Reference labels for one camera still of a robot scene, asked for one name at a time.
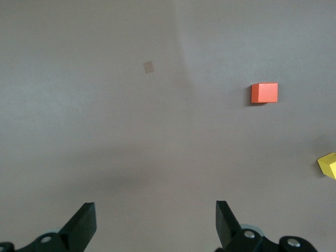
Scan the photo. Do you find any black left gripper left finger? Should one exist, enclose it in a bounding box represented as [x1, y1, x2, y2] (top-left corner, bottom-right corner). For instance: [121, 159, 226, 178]
[0, 202, 97, 252]

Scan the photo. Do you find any orange wooden block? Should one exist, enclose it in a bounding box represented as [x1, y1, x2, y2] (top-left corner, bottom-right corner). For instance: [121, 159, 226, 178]
[250, 82, 279, 104]

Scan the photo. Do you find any yellow wooden block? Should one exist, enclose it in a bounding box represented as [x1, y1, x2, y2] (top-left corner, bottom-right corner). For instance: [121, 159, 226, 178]
[317, 152, 336, 180]

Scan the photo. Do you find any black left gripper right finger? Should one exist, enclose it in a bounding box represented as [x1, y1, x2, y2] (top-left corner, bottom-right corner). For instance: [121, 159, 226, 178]
[214, 200, 318, 252]

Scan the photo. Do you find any brown table cover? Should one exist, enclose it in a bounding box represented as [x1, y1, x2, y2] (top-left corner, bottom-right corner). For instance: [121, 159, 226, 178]
[0, 0, 336, 252]

